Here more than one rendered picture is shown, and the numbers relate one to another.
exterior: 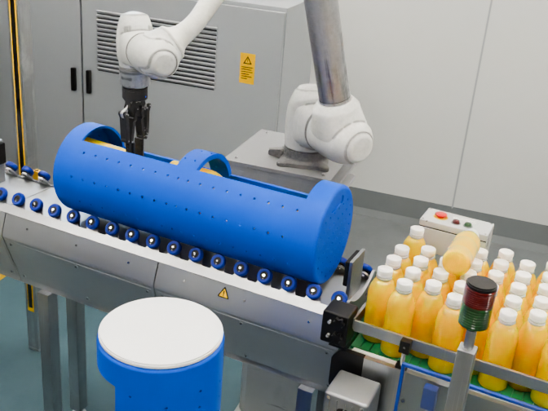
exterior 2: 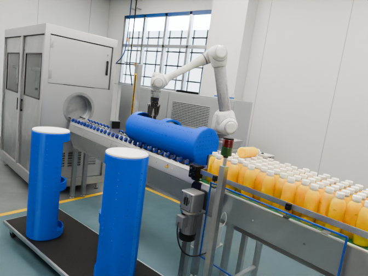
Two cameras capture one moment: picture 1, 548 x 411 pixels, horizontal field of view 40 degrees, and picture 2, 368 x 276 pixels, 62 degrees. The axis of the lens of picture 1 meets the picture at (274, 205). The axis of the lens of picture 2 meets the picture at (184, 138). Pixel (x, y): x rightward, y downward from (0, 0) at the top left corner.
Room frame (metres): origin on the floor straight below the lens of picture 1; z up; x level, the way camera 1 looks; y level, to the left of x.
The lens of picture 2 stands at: (-0.29, -0.79, 1.48)
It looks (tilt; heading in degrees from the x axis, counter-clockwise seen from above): 9 degrees down; 20
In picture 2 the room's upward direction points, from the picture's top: 8 degrees clockwise
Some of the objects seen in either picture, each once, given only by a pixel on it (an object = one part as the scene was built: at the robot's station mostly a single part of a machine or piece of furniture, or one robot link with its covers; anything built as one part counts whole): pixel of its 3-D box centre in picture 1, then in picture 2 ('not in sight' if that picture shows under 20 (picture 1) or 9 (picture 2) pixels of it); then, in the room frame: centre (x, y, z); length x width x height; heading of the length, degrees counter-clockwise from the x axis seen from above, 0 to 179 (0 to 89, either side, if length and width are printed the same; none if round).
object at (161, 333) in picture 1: (161, 330); (127, 153); (1.41, 0.23, 1.03); 0.28 x 0.28 x 0.01
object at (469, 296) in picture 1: (479, 294); (228, 143); (1.34, -0.44, 1.23); 0.06 x 0.06 x 0.04
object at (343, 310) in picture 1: (339, 324); (196, 172); (1.63, -0.19, 0.95); 0.10 x 0.07 x 0.10; 156
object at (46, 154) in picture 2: not in sight; (47, 183); (1.58, 1.04, 0.59); 0.28 x 0.28 x 0.88
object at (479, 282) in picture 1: (475, 315); (226, 151); (1.34, -0.44, 1.18); 0.06 x 0.06 x 0.16
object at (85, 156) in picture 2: not in sight; (84, 172); (2.73, 1.59, 0.31); 0.06 x 0.06 x 0.63; 66
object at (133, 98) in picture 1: (134, 101); (154, 102); (2.13, 0.44, 1.35); 0.08 x 0.07 x 0.09; 156
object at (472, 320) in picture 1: (475, 313); (226, 150); (1.34, -0.44, 1.18); 0.06 x 0.06 x 0.05
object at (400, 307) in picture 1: (399, 320); (216, 171); (1.61, -0.34, 0.99); 0.07 x 0.07 x 0.19
